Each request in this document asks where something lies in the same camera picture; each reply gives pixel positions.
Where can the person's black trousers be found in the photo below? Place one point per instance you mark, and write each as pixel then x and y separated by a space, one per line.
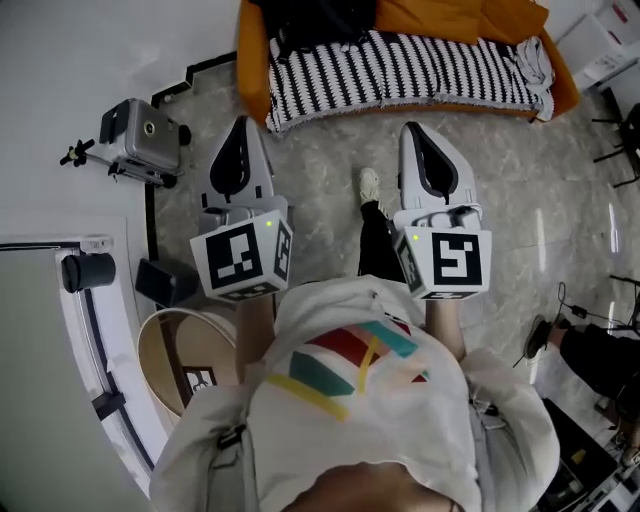
pixel 375 240

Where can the black garment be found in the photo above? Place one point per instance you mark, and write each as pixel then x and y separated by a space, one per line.
pixel 315 20

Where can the person's white shoe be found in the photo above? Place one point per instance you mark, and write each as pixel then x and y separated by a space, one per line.
pixel 369 185

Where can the metal rod with black clamp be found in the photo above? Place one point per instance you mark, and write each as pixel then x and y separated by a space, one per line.
pixel 82 152

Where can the person's right forearm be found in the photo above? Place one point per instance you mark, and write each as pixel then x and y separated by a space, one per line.
pixel 447 330

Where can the crumpled white cloth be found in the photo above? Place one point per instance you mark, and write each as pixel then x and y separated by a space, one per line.
pixel 532 62

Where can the black white patterned blanket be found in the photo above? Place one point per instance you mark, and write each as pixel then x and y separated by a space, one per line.
pixel 400 70

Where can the black metal chair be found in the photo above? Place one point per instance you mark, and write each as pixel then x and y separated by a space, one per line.
pixel 625 140

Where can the white cabinet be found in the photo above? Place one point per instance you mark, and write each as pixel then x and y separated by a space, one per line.
pixel 600 45

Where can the black cylinder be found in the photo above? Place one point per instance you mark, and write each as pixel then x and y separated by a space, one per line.
pixel 87 272

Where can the person's left forearm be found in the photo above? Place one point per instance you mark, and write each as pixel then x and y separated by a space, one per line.
pixel 252 340

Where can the round beige bin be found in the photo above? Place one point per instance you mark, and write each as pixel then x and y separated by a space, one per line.
pixel 160 360

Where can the black box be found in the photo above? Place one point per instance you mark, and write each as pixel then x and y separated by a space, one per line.
pixel 160 282

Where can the white shirt with colourful print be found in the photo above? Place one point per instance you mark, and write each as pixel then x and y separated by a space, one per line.
pixel 400 425

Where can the orange sofa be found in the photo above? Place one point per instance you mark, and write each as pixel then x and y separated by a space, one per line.
pixel 252 75

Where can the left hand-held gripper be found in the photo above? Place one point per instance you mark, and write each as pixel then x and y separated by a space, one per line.
pixel 235 260

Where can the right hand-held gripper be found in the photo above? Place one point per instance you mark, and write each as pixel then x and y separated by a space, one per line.
pixel 455 262

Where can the white framed window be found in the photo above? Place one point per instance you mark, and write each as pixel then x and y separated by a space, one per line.
pixel 115 340

